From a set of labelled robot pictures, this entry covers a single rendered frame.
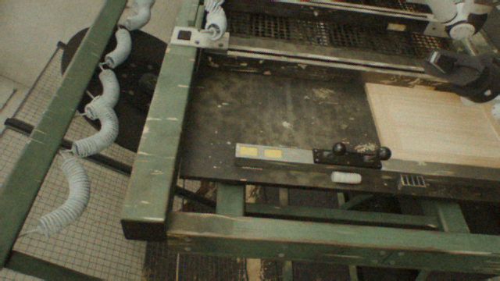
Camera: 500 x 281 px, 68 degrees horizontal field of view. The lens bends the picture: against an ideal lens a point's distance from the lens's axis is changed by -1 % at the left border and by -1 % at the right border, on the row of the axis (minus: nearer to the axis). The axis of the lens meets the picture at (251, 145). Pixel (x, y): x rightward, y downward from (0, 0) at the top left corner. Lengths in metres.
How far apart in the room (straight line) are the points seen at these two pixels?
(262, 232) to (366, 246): 0.25
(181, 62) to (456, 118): 0.96
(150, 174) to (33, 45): 6.75
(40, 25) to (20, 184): 6.11
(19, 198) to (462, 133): 1.44
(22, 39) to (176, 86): 6.55
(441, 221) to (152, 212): 0.81
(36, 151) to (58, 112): 0.19
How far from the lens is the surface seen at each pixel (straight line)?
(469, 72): 0.83
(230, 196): 1.04
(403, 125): 1.34
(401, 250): 1.00
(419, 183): 1.19
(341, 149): 0.97
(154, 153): 0.96
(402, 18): 1.84
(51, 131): 1.48
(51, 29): 7.32
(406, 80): 1.49
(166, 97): 1.10
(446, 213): 1.24
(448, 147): 1.36
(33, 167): 1.39
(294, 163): 1.06
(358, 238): 0.96
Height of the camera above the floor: 2.16
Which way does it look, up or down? 27 degrees down
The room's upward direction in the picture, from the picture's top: 62 degrees counter-clockwise
